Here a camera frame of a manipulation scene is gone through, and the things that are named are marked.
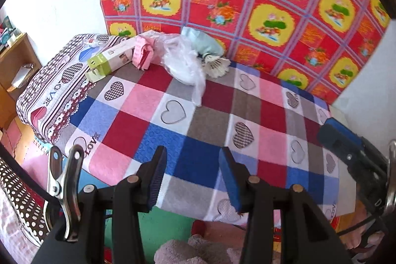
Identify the white and green carton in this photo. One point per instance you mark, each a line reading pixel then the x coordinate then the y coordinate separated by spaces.
pixel 114 56

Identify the heart print patchwork bed sheet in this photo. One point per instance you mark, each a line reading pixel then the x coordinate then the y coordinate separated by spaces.
pixel 191 134

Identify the clear plastic bag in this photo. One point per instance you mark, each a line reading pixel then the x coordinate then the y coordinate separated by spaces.
pixel 182 66

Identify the small clear bottle red label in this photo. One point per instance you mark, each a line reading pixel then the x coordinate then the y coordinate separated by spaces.
pixel 92 43

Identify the wooden shelf unit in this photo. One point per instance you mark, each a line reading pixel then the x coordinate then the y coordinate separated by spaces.
pixel 18 53

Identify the pink paper sheets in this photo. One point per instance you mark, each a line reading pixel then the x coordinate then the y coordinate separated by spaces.
pixel 142 53

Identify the metal spring clamp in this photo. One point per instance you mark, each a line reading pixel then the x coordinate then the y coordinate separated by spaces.
pixel 60 189

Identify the silver foil bag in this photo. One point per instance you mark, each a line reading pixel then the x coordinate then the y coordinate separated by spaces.
pixel 23 75

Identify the foam puzzle floor mats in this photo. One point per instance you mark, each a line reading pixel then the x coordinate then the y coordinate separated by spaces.
pixel 161 227

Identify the pink checked cloth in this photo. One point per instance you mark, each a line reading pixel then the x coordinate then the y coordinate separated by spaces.
pixel 18 248

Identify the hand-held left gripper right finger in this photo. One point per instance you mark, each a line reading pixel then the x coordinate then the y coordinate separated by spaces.
pixel 232 180

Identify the teal printed plastic wrapper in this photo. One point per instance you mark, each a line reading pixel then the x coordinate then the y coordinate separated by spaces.
pixel 204 44

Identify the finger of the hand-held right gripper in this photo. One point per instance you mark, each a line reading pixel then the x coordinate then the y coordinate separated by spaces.
pixel 329 135
pixel 349 134

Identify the brown polka dot cloth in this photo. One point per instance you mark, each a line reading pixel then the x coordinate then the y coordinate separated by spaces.
pixel 24 196

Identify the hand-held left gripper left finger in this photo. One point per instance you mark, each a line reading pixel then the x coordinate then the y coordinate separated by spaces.
pixel 157 177

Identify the white feather shuttlecock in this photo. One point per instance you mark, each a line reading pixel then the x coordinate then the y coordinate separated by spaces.
pixel 221 70
pixel 212 60

